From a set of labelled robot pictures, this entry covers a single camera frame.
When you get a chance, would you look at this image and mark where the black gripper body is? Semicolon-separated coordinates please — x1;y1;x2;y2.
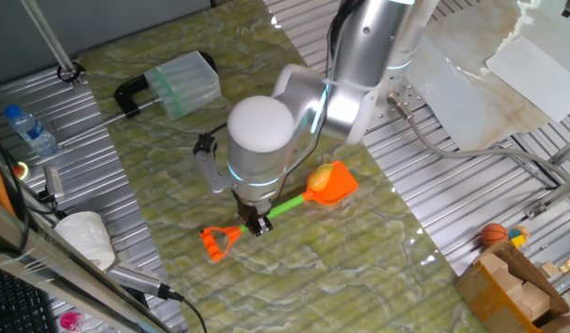
230;189;273;220

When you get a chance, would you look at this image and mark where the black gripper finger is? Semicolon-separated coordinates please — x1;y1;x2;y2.
240;212;261;238
255;214;275;237

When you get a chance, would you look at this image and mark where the silver grilled camera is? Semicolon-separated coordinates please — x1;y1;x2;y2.
106;261;169;300

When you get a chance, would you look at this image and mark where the brown cardboard box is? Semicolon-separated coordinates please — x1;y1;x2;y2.
454;240;570;333

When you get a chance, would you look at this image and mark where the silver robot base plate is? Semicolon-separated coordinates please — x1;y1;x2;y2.
366;76;428;132

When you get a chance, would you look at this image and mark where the metal stand pole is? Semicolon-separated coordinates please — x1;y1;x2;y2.
19;0;87;90

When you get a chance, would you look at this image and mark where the black hanging cable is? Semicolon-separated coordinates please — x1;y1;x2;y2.
0;131;31;253

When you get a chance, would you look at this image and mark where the black base cable bundle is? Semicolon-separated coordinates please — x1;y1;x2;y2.
327;0;365;78

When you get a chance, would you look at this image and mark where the white paper sheet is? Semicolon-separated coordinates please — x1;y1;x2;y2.
486;35;570;124

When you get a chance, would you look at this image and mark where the white marble pattern sheet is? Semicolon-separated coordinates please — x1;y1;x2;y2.
404;0;570;152

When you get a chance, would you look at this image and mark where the small silver camera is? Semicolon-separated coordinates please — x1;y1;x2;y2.
38;165;67;204

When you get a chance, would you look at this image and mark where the yellow toy mango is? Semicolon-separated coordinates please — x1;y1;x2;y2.
307;163;335;193

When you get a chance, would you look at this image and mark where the thin grey wrist cable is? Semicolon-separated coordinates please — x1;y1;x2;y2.
210;78;335;186

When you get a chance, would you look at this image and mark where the aluminium bar with bracket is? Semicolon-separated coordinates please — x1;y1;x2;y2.
523;171;570;221

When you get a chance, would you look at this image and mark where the black keyboard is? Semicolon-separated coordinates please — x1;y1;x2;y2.
0;265;59;333

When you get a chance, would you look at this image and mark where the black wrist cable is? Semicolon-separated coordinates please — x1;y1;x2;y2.
204;82;333;199

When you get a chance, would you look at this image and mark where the thick grey base cable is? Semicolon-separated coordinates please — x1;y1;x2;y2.
387;92;570;186

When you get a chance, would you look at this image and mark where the clear water bottle blue cap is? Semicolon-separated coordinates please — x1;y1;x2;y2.
4;104;60;157

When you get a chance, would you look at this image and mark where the green marble pattern mat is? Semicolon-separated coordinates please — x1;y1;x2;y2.
79;0;488;333

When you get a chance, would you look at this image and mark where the pink plastic object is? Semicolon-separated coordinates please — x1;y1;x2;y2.
59;311;83;332

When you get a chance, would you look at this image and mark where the small toy basketball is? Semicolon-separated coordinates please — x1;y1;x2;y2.
479;222;510;248

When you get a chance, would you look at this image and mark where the orange green toy shovel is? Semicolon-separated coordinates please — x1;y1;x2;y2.
199;160;360;264

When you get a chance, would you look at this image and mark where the black camera cable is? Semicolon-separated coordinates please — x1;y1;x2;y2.
157;282;208;333

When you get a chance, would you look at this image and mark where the translucent plastic box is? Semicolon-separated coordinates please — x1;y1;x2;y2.
143;50;222;122

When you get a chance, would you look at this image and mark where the black C-clamp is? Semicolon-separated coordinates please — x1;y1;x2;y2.
53;51;217;149

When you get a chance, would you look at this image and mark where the aluminium frame bar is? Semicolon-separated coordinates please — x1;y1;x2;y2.
0;198;175;333

